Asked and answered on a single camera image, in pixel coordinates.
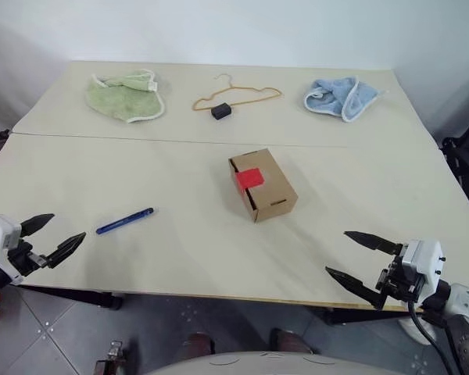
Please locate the metal stand bracket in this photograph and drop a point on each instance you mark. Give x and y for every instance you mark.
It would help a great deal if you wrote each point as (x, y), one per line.
(109, 359)

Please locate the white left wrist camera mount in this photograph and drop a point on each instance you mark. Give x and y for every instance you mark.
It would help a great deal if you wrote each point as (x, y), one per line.
(0, 230)

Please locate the small black box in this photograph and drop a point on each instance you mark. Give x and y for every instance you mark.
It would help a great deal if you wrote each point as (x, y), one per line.
(220, 110)

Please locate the black table frame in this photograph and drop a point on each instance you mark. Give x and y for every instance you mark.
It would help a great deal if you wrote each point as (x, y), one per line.
(97, 298)

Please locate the blue utility knife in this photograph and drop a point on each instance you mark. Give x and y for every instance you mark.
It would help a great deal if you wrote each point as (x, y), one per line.
(123, 221)

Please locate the white rounded floor object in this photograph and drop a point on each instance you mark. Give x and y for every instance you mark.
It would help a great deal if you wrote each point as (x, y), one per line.
(412, 330)

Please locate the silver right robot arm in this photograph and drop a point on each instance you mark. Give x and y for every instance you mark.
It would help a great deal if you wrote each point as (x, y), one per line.
(467, 312)

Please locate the red block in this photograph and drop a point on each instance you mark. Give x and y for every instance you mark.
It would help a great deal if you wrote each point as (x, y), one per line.
(249, 179)

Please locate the grey robot torso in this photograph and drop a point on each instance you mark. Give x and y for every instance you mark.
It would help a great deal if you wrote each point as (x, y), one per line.
(238, 363)

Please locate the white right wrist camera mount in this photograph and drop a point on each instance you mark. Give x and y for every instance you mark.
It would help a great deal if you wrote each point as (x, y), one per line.
(424, 261)

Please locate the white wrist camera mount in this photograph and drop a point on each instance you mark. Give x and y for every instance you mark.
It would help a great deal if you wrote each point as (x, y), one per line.
(0, 230)
(424, 261)

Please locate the dark brown rounded shape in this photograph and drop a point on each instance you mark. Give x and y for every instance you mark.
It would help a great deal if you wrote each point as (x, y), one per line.
(291, 341)
(198, 343)

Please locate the brown cardboard box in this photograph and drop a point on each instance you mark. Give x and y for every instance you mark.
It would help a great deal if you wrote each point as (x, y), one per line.
(273, 187)

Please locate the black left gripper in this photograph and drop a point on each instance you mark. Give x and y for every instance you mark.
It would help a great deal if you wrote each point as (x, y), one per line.
(21, 258)

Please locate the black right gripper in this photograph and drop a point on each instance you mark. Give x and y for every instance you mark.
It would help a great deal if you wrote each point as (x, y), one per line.
(396, 283)

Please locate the blue towel with white trim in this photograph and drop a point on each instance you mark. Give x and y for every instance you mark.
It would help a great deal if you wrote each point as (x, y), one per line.
(336, 97)

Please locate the green towel with white trim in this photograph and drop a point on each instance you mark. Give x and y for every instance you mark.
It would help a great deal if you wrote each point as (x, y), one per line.
(121, 99)

